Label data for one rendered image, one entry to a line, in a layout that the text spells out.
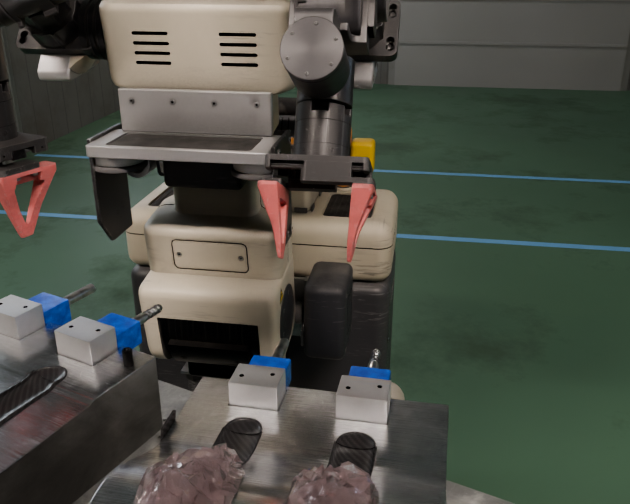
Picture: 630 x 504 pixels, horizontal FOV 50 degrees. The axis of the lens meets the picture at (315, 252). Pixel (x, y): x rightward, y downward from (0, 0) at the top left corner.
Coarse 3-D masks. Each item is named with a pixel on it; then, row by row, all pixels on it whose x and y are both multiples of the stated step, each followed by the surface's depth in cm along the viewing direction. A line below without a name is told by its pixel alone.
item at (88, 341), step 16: (80, 320) 72; (112, 320) 74; (128, 320) 74; (144, 320) 77; (64, 336) 69; (80, 336) 69; (96, 336) 69; (112, 336) 70; (128, 336) 73; (64, 352) 70; (80, 352) 69; (96, 352) 69; (112, 352) 71
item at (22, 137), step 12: (0, 84) 65; (0, 96) 66; (0, 108) 66; (12, 108) 68; (0, 120) 66; (12, 120) 68; (0, 132) 66; (12, 132) 68; (0, 144) 65; (12, 144) 65; (24, 144) 66; (36, 144) 68; (0, 156) 64
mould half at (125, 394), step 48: (0, 336) 74; (48, 336) 74; (0, 384) 66; (96, 384) 66; (144, 384) 69; (0, 432) 60; (48, 432) 60; (96, 432) 64; (144, 432) 71; (0, 480) 55; (48, 480) 60; (96, 480) 66
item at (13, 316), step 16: (80, 288) 84; (0, 304) 75; (16, 304) 75; (32, 304) 75; (48, 304) 78; (64, 304) 79; (0, 320) 74; (16, 320) 73; (32, 320) 74; (48, 320) 77; (64, 320) 79; (16, 336) 73
